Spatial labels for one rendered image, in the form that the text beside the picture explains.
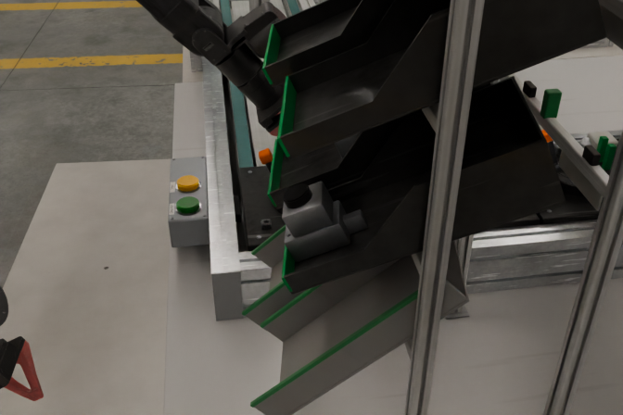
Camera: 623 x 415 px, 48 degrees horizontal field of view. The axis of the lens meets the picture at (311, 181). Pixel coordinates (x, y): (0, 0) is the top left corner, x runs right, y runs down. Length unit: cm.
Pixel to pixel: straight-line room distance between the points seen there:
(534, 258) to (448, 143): 67
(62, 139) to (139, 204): 213
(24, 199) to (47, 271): 185
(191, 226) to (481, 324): 51
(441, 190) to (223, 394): 57
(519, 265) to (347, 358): 52
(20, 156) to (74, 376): 243
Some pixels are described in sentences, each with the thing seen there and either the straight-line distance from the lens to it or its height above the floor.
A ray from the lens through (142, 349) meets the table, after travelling 115.
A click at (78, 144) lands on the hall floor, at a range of 349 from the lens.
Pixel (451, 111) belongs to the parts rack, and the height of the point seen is 141.
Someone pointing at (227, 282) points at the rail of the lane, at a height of 94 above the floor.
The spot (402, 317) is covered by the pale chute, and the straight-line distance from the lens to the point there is 74.
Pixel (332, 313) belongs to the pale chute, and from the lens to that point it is 89.
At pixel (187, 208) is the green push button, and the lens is 123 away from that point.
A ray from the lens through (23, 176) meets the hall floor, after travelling 333.
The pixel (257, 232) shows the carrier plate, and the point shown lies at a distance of 116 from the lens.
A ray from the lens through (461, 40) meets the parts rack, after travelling 54.
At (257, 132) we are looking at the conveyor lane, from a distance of 155.
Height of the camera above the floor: 167
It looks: 33 degrees down
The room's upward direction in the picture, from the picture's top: straight up
